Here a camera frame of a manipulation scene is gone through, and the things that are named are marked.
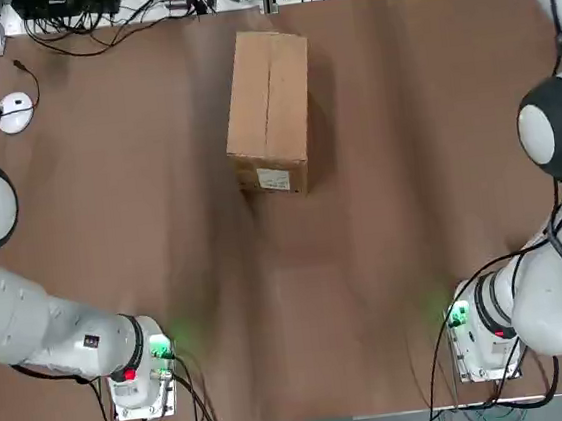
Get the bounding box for black flat device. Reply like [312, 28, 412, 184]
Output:
[12, 0, 120, 24]

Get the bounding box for black lamp cable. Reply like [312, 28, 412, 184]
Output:
[12, 55, 44, 111]

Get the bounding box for brown cardboard box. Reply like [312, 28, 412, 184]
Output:
[213, 24, 324, 205]

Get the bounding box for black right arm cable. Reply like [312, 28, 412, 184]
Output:
[402, 180, 562, 421]

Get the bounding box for green cable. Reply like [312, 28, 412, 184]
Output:
[465, 403, 530, 421]

